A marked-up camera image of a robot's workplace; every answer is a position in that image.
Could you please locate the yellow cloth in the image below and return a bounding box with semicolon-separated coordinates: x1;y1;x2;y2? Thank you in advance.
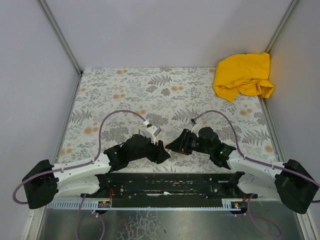
212;52;275;102

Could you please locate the staple box tray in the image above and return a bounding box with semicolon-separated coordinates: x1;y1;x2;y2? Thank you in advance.
167;150;177;157

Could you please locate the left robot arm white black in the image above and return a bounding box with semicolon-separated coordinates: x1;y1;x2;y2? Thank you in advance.
22;134;171;210

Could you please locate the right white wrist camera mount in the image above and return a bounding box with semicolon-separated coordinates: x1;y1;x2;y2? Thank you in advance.
191;118;202;137

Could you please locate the floral patterned mat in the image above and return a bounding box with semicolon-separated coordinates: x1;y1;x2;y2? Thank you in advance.
56;67;276;164

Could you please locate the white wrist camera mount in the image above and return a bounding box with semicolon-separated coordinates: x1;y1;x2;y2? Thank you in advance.
191;118;202;137
142;120;162;144

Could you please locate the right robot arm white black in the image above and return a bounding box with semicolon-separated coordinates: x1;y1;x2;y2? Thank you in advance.
166;127;320;214

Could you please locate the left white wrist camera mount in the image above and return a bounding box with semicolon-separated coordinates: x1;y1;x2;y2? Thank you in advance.
142;120;162;144

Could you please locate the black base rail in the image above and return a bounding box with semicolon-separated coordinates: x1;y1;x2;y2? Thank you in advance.
51;171;258;208

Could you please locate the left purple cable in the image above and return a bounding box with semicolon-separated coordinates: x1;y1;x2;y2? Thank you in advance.
12;109;150;240

